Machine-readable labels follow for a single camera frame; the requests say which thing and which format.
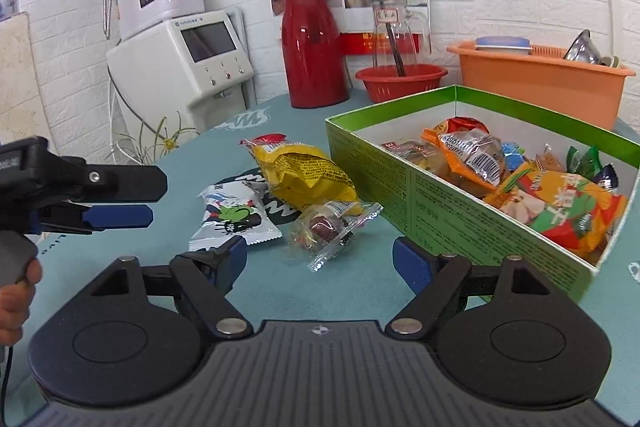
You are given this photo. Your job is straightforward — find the white cartoon snack bag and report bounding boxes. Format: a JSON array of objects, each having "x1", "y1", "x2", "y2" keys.
[{"x1": 189, "y1": 181, "x2": 282, "y2": 251}]

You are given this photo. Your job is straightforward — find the clear candy packet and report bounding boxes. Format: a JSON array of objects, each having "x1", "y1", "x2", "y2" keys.
[{"x1": 288, "y1": 200, "x2": 383, "y2": 272}]

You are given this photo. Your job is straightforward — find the yellow snack bag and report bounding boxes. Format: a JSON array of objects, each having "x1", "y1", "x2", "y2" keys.
[{"x1": 244, "y1": 139, "x2": 358, "y2": 211}]

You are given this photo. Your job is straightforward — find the orange chips bag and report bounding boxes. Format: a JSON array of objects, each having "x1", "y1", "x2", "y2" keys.
[{"x1": 484, "y1": 162, "x2": 627, "y2": 259}]

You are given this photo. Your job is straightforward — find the orange clear bun packet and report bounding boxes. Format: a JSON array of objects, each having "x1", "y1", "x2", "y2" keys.
[{"x1": 421, "y1": 129, "x2": 506, "y2": 197}]

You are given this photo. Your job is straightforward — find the dark red date packet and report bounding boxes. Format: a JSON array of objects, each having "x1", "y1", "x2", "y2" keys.
[{"x1": 241, "y1": 133, "x2": 286, "y2": 148}]

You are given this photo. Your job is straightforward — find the person's left hand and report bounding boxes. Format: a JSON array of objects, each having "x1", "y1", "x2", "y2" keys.
[{"x1": 0, "y1": 259, "x2": 42, "y2": 347}]

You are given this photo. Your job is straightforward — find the green cardboard snack box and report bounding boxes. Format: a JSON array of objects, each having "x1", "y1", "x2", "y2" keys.
[{"x1": 326, "y1": 86, "x2": 639, "y2": 301}]

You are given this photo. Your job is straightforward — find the white water purifier machine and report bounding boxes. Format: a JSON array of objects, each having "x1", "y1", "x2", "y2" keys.
[{"x1": 107, "y1": 8, "x2": 256, "y2": 146}]

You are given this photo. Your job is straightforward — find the dark green snack packet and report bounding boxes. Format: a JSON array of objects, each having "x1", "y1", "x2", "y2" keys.
[{"x1": 565, "y1": 146, "x2": 603, "y2": 179}]

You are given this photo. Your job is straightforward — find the red plastic basin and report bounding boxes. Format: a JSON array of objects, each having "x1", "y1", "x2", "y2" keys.
[{"x1": 355, "y1": 64, "x2": 448, "y2": 103}]

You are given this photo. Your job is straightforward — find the blue lidded bowl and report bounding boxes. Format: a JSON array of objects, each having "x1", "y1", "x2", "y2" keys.
[{"x1": 474, "y1": 36, "x2": 533, "y2": 55}]

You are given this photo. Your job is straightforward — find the clear glass pitcher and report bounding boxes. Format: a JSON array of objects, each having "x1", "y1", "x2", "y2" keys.
[{"x1": 372, "y1": 0, "x2": 432, "y2": 77}]

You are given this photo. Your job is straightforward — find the orange plastic basket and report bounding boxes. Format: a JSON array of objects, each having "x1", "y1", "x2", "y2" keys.
[{"x1": 447, "y1": 41, "x2": 636, "y2": 130}]

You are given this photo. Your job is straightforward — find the red thermos jug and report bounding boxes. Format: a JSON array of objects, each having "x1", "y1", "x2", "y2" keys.
[{"x1": 281, "y1": 0, "x2": 348, "y2": 108}]

